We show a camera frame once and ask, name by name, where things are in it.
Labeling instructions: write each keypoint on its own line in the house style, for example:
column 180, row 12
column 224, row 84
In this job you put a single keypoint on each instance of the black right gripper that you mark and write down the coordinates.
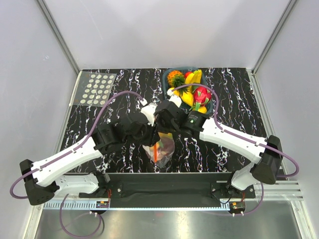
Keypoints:
column 158, row 119

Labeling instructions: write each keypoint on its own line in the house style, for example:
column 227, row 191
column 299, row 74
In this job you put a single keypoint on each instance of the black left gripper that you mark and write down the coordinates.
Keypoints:
column 153, row 136

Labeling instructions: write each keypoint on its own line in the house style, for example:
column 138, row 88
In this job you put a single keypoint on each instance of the clear zip top bag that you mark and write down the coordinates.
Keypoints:
column 156, row 156

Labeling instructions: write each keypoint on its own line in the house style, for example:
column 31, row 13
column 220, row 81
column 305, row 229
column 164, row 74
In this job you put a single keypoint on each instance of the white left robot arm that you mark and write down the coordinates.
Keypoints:
column 45, row 179

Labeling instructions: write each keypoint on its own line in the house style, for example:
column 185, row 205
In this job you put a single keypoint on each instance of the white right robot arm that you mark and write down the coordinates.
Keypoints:
column 264, row 154

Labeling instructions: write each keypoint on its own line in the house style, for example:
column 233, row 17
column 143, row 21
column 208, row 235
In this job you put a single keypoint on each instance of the yellow lemon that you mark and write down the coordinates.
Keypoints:
column 174, row 91

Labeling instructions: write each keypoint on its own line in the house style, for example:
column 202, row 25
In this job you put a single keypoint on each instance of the small yellow orange fruit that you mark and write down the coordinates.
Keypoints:
column 187, row 97

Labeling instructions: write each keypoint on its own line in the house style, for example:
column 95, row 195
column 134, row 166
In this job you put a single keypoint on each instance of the transparent blue plastic fruit tray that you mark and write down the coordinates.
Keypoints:
column 165, row 86

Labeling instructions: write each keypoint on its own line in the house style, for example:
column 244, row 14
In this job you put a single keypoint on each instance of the pink dragon fruit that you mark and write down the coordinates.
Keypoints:
column 201, row 97

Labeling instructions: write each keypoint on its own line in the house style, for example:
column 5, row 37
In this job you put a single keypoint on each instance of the orange pineapple toy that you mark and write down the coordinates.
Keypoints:
column 176, row 79

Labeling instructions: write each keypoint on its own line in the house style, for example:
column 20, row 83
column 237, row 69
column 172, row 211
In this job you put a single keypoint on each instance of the red apple behind bananas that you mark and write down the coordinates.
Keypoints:
column 187, row 74

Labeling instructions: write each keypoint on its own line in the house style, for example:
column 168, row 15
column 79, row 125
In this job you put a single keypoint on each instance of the yellow banana bunch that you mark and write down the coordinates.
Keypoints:
column 194, row 78

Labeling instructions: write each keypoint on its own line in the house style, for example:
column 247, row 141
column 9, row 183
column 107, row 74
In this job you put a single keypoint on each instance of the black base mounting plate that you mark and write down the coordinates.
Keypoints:
column 160, row 187

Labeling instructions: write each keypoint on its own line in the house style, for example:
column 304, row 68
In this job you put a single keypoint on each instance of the clear sheet with white dots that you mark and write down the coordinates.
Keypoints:
column 92, row 89

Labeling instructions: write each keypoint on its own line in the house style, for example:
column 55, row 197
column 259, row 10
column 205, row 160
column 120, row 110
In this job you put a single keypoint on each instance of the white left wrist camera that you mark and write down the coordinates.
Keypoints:
column 149, row 111

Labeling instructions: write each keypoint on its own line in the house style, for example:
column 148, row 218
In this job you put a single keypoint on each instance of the white slotted cable duct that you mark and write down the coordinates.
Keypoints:
column 97, row 206

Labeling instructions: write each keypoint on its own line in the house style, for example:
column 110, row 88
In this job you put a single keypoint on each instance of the aluminium frame rail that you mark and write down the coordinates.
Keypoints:
column 280, row 191

